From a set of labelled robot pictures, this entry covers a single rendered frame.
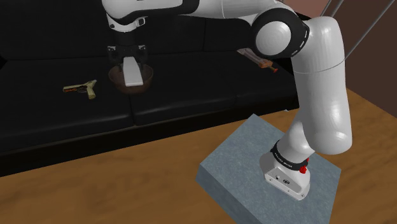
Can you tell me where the grey metal rod frame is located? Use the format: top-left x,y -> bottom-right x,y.
319,0 -> 397,62

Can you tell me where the grey robot stand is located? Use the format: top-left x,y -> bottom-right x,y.
195,113 -> 342,224

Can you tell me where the brown bowl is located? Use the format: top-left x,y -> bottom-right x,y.
108,63 -> 155,95

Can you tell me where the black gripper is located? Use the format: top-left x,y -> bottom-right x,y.
107,29 -> 149,69

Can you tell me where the cream toy pistol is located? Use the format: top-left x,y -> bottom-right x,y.
62,79 -> 98,101

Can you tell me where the white remote control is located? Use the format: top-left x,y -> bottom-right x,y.
122,57 -> 144,87

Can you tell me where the brown toy dagger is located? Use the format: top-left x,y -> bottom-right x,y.
237,47 -> 279,74

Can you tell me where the black sofa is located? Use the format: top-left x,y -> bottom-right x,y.
0,0 -> 312,178

